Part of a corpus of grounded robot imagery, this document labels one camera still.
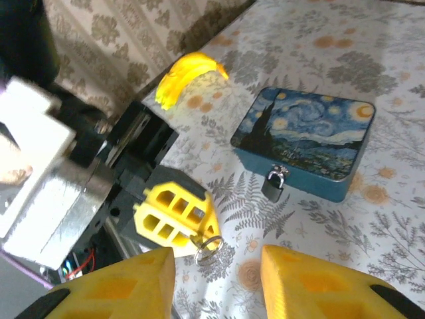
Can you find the floral tablecloth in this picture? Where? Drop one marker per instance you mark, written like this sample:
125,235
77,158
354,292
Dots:
332,50

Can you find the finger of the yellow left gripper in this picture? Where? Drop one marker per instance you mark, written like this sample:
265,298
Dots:
192,229

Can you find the small black padlock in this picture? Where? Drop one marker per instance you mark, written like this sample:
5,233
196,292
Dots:
272,192

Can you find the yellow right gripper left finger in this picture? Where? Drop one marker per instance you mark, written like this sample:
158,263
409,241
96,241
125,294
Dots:
133,292

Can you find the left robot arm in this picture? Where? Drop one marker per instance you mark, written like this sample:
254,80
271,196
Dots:
23,33

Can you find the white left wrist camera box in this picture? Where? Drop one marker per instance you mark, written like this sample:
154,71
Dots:
40,149

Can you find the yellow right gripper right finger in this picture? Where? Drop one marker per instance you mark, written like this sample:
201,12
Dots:
315,292

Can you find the yellow banana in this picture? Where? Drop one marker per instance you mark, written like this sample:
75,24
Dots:
179,79

